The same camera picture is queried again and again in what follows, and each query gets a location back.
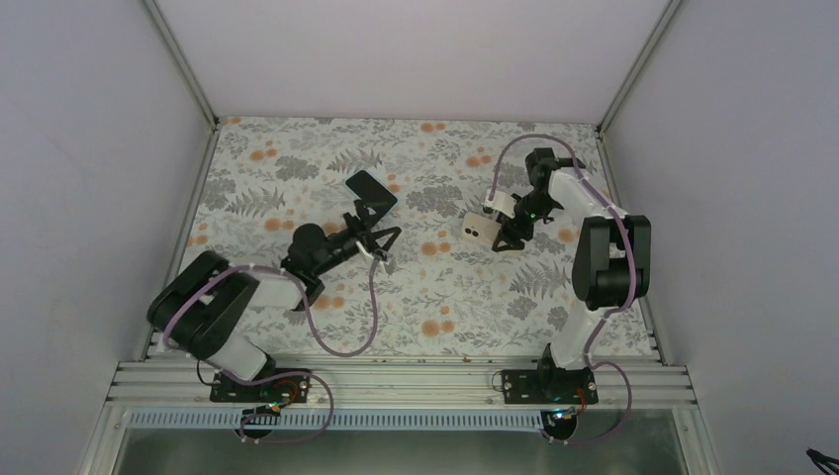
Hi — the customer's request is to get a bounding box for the left aluminium frame post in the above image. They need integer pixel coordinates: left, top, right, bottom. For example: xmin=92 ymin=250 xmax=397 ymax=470
xmin=140 ymin=0 xmax=219 ymax=130

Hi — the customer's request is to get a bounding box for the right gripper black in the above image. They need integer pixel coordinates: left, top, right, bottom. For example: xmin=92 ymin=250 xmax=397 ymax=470
xmin=493 ymin=191 xmax=560 ymax=251

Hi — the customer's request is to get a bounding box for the slotted cable duct grey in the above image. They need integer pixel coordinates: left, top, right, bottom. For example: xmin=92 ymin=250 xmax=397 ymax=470
xmin=126 ymin=408 xmax=543 ymax=431

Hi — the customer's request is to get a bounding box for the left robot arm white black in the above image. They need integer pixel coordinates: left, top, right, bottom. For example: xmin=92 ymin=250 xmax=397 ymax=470
xmin=146 ymin=198 xmax=401 ymax=401

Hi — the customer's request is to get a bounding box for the right aluminium frame post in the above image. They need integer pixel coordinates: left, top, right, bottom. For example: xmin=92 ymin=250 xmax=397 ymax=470
xmin=597 ymin=0 xmax=683 ymax=136

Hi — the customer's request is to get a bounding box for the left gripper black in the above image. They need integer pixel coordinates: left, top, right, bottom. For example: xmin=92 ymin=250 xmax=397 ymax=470
xmin=313 ymin=200 xmax=401 ymax=277

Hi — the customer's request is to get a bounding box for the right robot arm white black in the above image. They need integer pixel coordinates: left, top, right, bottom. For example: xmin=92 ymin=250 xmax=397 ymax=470
xmin=485 ymin=147 xmax=651 ymax=403

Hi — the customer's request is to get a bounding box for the black cable at corner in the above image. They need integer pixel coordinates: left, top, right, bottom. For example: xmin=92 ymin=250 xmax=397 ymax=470
xmin=805 ymin=448 xmax=839 ymax=475

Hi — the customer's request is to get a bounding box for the beige phone case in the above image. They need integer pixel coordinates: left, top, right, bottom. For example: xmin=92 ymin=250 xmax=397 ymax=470
xmin=461 ymin=213 xmax=501 ymax=249

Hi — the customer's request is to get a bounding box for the phone in light blue case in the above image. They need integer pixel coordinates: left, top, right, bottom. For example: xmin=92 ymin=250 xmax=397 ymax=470
xmin=345 ymin=170 xmax=398 ymax=214

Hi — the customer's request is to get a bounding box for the aluminium frame post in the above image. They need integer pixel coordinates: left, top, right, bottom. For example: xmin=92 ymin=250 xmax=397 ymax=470
xmin=597 ymin=0 xmax=683 ymax=136
xmin=140 ymin=0 xmax=219 ymax=130

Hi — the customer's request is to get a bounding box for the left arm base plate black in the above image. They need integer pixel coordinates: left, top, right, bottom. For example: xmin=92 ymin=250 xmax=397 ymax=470
xmin=209 ymin=375 xmax=311 ymax=405

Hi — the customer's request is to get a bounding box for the aluminium mounting rail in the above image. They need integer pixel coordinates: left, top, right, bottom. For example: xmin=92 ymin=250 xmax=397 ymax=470
xmin=106 ymin=355 xmax=698 ymax=410

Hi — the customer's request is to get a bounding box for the floral patterned table mat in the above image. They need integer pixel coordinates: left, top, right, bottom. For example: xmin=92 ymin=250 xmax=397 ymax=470
xmin=184 ymin=117 xmax=606 ymax=357

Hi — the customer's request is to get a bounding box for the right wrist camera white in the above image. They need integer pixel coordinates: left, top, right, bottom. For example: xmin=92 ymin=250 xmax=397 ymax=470
xmin=483 ymin=189 xmax=517 ymax=218

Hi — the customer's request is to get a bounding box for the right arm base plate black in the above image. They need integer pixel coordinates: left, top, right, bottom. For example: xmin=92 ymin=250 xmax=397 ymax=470
xmin=501 ymin=368 xmax=600 ymax=405

